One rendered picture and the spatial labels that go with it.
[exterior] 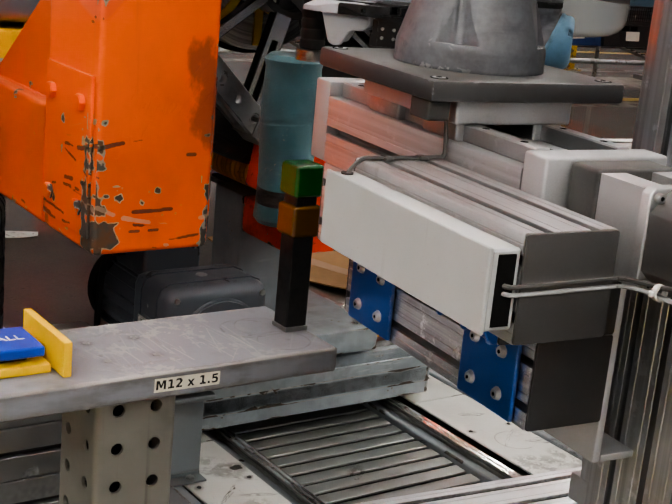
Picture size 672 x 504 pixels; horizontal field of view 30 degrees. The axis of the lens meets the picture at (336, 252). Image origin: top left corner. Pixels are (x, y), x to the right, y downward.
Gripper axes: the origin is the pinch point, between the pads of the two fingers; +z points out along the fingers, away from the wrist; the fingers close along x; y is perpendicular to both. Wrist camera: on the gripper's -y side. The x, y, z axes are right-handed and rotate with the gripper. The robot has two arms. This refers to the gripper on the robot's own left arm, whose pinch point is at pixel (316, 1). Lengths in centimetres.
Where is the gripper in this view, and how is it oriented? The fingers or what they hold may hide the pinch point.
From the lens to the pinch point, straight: 176.9
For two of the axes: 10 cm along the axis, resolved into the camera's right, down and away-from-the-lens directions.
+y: -0.9, 9.6, 2.6
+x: 1.8, -2.5, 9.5
